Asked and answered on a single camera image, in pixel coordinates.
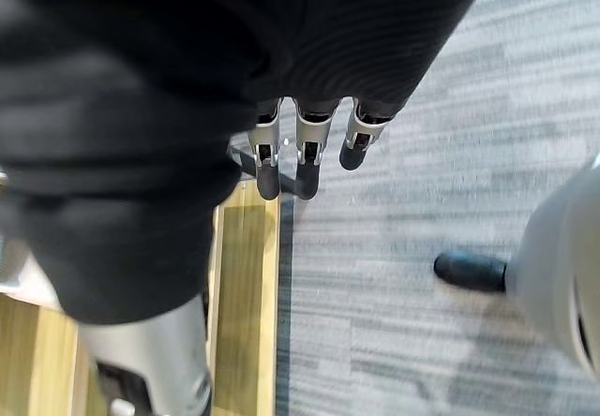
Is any silver robot leg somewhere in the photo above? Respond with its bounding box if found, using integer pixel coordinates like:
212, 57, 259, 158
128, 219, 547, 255
502, 152, 600, 381

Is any wooden shoe rack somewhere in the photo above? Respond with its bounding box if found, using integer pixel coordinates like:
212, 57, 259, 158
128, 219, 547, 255
0, 138, 302, 416

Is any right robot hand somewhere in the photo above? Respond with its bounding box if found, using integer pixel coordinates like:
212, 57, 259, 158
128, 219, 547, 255
0, 0, 499, 416

